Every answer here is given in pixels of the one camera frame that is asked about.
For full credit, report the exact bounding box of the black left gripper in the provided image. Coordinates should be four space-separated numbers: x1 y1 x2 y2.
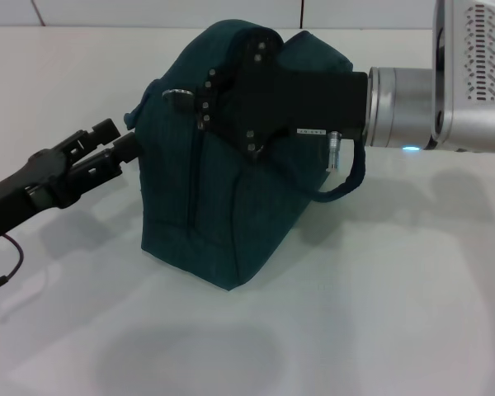
0 118 144 249

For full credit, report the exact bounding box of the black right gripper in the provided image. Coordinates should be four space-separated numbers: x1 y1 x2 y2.
174 26 371 163

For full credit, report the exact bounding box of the teal insulated lunch bag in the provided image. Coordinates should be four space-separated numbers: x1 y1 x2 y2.
123 21 369 292

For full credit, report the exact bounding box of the white table with rounded corner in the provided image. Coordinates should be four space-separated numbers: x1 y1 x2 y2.
0 25 495 396

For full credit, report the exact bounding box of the right wrist cable with plug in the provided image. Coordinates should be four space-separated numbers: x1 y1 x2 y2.
325 129 344 172

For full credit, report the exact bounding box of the thin red background cable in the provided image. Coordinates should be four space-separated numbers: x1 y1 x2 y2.
30 0 47 26

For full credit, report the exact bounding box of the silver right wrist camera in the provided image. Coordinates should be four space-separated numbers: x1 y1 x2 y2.
430 0 495 154

